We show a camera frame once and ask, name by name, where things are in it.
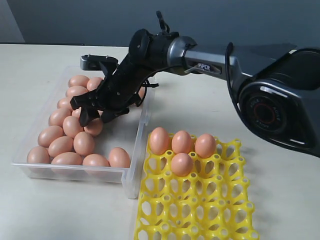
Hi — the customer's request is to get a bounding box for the yellow plastic egg tray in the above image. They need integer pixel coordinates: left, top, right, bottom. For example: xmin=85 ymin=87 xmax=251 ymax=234
xmin=133 ymin=139 xmax=260 ymax=240

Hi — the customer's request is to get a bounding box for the clear plastic egg bin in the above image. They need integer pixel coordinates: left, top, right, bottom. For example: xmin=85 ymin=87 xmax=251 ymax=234
xmin=12 ymin=66 xmax=154 ymax=199

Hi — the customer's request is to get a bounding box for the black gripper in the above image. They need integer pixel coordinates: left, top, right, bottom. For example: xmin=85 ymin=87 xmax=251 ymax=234
xmin=70 ymin=53 xmax=160 ymax=127

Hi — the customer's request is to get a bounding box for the brown egg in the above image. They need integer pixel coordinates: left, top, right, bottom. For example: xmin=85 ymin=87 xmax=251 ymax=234
xmin=48 ymin=107 xmax=71 ymax=127
xmin=83 ymin=118 xmax=103 ymax=137
xmin=57 ymin=97 xmax=73 ymax=111
xmin=27 ymin=146 xmax=51 ymax=164
xmin=68 ymin=75 xmax=90 ymax=88
xmin=71 ymin=108 xmax=81 ymax=118
xmin=108 ymin=147 xmax=131 ymax=168
xmin=149 ymin=127 xmax=170 ymax=155
xmin=138 ymin=87 xmax=146 ymax=101
xmin=171 ymin=130 xmax=192 ymax=154
xmin=82 ymin=153 xmax=110 ymax=167
xmin=73 ymin=131 xmax=95 ymax=156
xmin=65 ymin=85 xmax=88 ymax=97
xmin=194 ymin=133 xmax=217 ymax=159
xmin=51 ymin=152 xmax=83 ymax=165
xmin=37 ymin=125 xmax=64 ymax=148
xmin=86 ymin=76 xmax=103 ymax=92
xmin=62 ymin=116 xmax=84 ymax=139
xmin=170 ymin=152 xmax=193 ymax=177
xmin=48 ymin=136 xmax=74 ymax=158

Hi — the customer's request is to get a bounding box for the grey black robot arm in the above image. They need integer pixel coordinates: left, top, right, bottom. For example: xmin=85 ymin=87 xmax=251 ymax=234
xmin=70 ymin=29 xmax=320 ymax=157

